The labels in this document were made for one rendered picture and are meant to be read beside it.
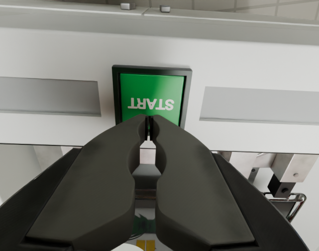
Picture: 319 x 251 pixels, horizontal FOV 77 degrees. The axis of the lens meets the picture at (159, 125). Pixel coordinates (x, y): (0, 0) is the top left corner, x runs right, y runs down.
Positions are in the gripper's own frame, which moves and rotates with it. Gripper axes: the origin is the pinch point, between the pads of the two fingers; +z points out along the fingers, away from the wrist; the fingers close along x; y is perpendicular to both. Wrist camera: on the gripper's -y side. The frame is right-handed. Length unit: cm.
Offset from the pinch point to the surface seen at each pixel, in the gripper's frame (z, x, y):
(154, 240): 9.7, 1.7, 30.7
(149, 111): 3.3, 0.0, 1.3
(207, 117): 4.1, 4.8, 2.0
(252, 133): 3.7, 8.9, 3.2
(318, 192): 17.7, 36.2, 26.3
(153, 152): 11.7, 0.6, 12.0
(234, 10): 100, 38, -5
